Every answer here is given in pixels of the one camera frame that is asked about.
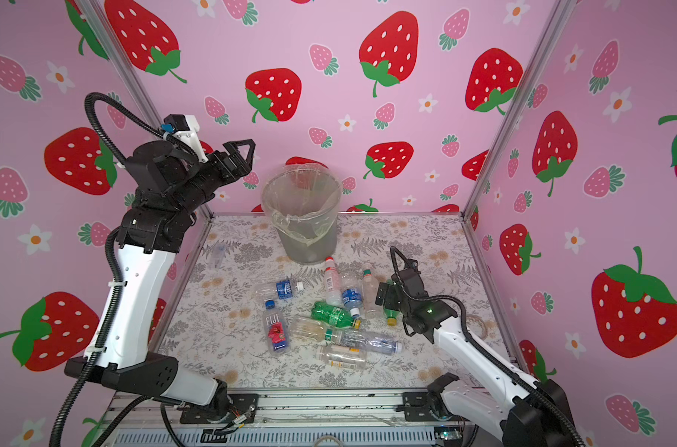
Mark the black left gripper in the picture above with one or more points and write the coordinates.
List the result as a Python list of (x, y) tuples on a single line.
[(215, 168)]

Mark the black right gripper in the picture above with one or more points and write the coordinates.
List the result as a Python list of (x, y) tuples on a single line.
[(388, 300)]

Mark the green Sprite bottle side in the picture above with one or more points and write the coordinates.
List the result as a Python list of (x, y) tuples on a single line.
[(393, 313)]

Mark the clear bottle green label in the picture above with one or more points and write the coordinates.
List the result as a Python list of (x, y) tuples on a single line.
[(370, 286)]

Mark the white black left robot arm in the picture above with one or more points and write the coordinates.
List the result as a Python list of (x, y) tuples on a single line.
[(140, 252)]

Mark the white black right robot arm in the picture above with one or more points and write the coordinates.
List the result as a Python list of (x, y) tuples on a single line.
[(517, 408)]

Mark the clear green bin liner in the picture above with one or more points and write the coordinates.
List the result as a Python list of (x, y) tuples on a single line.
[(302, 201)]

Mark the silver mesh waste bin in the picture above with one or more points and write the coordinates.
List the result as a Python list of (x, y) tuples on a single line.
[(313, 254)]

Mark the Pocari Sweat bottle in pile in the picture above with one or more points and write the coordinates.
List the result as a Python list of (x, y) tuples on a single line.
[(352, 295)]

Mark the clear bottle blue cap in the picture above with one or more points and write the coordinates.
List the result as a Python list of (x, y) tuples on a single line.
[(362, 340)]

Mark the white bottle red cap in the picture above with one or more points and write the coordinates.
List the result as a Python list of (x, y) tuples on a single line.
[(332, 282)]

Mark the green Sprite bottle yellow cap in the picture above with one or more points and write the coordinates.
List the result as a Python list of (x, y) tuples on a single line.
[(337, 317)]

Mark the clear tea bottle front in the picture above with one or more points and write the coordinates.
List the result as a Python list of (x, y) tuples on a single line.
[(342, 357)]

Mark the clear bottle yellow label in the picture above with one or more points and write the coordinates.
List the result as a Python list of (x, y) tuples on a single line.
[(308, 329)]

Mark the Pocari Sweat bottle lying apart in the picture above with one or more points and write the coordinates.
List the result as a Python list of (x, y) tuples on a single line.
[(282, 289)]

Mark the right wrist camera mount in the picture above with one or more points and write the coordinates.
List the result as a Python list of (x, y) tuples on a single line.
[(410, 275)]

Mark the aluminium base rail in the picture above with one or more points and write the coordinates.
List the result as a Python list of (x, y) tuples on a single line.
[(298, 417)]

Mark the aluminium frame post left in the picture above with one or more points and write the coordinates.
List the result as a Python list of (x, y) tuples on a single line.
[(96, 18)]

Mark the aluminium frame post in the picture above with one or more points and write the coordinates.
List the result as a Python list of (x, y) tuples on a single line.
[(96, 18), (554, 27)]

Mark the aluminium frame post right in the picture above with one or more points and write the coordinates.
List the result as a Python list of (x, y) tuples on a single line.
[(554, 27)]

